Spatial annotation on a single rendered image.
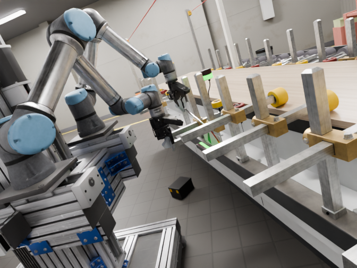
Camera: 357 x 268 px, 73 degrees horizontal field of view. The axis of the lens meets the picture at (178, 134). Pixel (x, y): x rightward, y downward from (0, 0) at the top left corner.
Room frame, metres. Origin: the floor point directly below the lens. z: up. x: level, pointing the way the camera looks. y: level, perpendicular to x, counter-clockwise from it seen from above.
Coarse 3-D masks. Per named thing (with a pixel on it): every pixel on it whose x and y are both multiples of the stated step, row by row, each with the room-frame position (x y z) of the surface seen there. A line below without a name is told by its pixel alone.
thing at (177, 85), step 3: (177, 81) 1.49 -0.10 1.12; (174, 84) 1.47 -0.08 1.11; (177, 84) 1.46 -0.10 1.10; (180, 84) 1.46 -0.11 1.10; (174, 87) 1.46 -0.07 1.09; (177, 87) 1.44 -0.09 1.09; (180, 87) 1.43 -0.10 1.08; (183, 87) 1.43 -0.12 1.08; (186, 87) 1.43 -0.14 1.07; (180, 90) 1.43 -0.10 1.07; (183, 90) 1.40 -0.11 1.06; (186, 90) 1.40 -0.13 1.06; (189, 90) 1.41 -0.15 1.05; (183, 93) 1.41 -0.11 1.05; (186, 93) 1.41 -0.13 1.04
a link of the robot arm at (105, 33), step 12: (96, 12) 1.36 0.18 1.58; (96, 24) 1.31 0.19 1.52; (96, 36) 1.37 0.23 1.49; (108, 36) 1.32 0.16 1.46; (120, 36) 1.34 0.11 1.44; (120, 48) 1.32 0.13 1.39; (132, 48) 1.33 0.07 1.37; (132, 60) 1.33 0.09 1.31; (144, 60) 1.33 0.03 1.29; (144, 72) 1.35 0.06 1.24; (156, 72) 1.31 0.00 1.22
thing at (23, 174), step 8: (40, 152) 0.85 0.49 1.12; (16, 160) 0.79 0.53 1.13; (24, 160) 0.80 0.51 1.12; (32, 160) 0.81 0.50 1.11; (40, 160) 0.83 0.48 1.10; (48, 160) 0.86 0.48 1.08; (8, 168) 0.80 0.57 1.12; (16, 168) 0.79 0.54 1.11; (24, 168) 0.79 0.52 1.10; (32, 168) 0.80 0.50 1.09; (40, 168) 0.81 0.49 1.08; (48, 168) 0.82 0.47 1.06; (16, 176) 0.78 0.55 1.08; (24, 176) 0.78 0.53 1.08; (32, 176) 0.79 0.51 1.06; (40, 176) 0.79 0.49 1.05; (16, 184) 0.77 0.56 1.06; (24, 184) 0.77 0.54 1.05; (32, 184) 0.77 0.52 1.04
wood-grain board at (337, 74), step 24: (192, 72) 3.89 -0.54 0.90; (216, 72) 2.91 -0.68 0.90; (240, 72) 2.32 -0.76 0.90; (264, 72) 1.92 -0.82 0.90; (288, 72) 1.62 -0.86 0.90; (336, 72) 1.24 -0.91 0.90; (216, 96) 1.69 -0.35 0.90; (240, 96) 1.46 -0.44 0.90; (288, 96) 1.14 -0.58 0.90; (336, 120) 0.73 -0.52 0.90
